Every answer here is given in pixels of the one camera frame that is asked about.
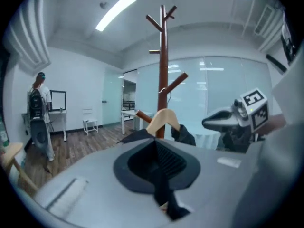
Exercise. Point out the round ceiling smoke detector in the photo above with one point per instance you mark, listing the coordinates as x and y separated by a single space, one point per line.
102 5

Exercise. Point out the black framed mirror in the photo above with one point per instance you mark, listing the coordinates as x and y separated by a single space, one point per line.
58 100

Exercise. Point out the person's black printed t-shirt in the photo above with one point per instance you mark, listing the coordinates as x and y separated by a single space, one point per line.
288 44

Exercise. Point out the rectangular ceiling light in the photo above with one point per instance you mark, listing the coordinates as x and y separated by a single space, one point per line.
116 12

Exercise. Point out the brown wooden coat rack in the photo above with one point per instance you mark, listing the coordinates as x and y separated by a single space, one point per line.
164 56

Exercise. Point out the white chair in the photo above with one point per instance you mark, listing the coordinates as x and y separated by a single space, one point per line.
90 122

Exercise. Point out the white ceiling pipes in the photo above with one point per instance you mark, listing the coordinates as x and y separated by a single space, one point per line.
28 39

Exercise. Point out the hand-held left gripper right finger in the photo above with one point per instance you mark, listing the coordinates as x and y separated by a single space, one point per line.
213 174

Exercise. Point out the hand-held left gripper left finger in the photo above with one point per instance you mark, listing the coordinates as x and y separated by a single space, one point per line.
102 186

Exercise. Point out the white desk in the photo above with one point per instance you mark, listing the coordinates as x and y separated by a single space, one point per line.
57 113

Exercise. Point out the white table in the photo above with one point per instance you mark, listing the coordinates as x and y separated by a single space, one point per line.
128 114

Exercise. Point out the person's right forearm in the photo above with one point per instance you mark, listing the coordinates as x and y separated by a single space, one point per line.
276 123

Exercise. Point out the frosted glass partition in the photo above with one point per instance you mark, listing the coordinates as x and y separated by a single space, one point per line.
213 91

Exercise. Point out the white ceiling air vent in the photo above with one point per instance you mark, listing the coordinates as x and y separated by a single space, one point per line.
262 20

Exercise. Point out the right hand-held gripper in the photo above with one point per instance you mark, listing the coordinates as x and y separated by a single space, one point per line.
255 108

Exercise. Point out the light wooden clothes hanger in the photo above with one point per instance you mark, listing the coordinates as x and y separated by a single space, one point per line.
164 115

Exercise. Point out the black garment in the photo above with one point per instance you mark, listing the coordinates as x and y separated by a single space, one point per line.
183 136

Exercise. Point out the light wooden table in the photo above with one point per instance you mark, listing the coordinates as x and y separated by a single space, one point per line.
12 151

